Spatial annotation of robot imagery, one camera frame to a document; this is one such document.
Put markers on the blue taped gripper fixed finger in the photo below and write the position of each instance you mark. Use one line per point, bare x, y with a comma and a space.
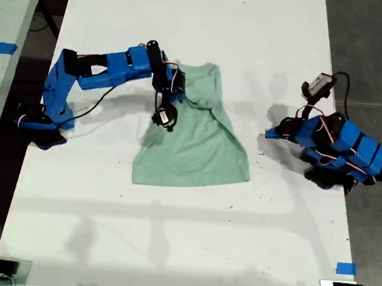
177, 97
273, 131

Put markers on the pale green T-shirt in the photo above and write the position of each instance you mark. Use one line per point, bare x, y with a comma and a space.
193, 150

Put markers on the white side table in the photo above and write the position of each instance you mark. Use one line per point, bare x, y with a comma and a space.
6, 9

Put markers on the long blue tape strip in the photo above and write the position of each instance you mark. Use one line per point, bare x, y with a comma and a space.
1, 48

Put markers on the square blue tape patch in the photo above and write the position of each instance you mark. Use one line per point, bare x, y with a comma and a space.
346, 268

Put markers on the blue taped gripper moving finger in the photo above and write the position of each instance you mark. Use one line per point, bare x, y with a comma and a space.
273, 137
184, 99

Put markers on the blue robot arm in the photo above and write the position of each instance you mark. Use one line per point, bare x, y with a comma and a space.
117, 69
365, 150

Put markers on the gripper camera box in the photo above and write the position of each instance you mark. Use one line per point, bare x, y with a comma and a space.
318, 84
165, 116

